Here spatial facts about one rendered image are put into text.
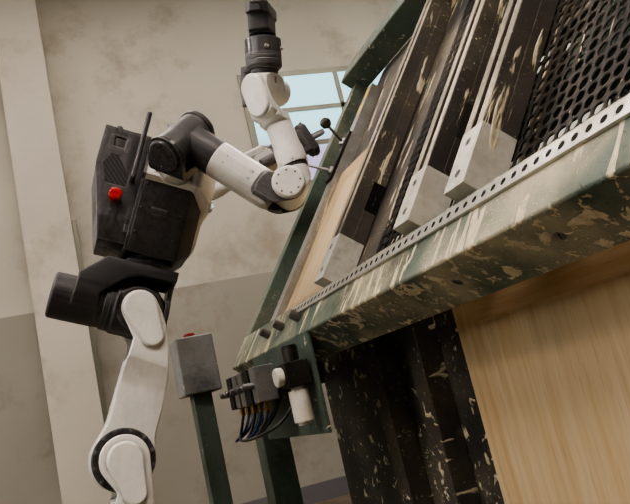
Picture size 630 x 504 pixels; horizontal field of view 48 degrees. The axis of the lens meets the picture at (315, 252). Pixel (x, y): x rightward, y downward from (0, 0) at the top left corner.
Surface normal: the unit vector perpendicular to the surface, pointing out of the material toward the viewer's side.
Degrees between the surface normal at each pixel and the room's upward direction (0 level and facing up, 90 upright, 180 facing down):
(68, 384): 90
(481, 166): 90
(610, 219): 144
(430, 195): 90
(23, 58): 90
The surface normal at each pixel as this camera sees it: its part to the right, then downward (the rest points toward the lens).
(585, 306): -0.91, 0.13
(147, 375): 0.20, 0.13
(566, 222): -0.35, 0.85
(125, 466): 0.34, -0.27
